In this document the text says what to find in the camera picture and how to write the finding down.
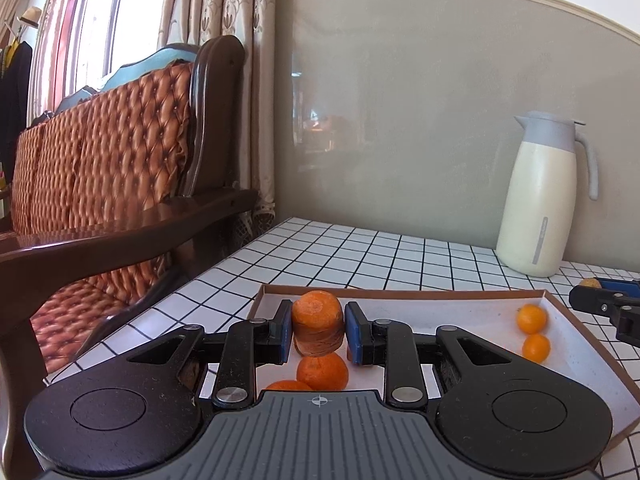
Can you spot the small yellow-brown fruit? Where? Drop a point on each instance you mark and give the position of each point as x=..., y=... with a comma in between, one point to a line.
x=591, y=283

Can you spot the wooden sofa orange tufted cushion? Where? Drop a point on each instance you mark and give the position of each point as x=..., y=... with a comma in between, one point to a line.
x=115, y=170

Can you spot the beige embroidered curtain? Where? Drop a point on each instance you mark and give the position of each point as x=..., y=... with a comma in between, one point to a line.
x=230, y=35

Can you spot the cream thermos jug grey lid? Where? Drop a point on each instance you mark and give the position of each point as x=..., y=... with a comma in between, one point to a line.
x=540, y=200

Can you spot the hanging dark clothes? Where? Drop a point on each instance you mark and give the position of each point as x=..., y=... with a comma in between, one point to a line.
x=12, y=95

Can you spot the orange mandarin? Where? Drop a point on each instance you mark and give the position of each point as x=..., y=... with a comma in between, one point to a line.
x=531, y=319
x=536, y=348
x=287, y=386
x=322, y=372

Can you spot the straw hat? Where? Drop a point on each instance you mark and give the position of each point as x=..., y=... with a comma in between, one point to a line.
x=30, y=16

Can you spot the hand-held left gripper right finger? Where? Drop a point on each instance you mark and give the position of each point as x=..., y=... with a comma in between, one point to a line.
x=352, y=332

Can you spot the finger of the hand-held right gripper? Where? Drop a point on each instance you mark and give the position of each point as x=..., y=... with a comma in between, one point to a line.
x=587, y=300
x=620, y=284

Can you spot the brown cardboard tray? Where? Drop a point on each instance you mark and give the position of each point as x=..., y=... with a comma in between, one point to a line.
x=450, y=320

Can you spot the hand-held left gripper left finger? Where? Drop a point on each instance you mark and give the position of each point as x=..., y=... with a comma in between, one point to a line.
x=286, y=332

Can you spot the carrot stub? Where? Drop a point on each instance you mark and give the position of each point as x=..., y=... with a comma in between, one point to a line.
x=317, y=325

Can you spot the window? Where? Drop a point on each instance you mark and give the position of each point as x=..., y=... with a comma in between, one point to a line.
x=115, y=20

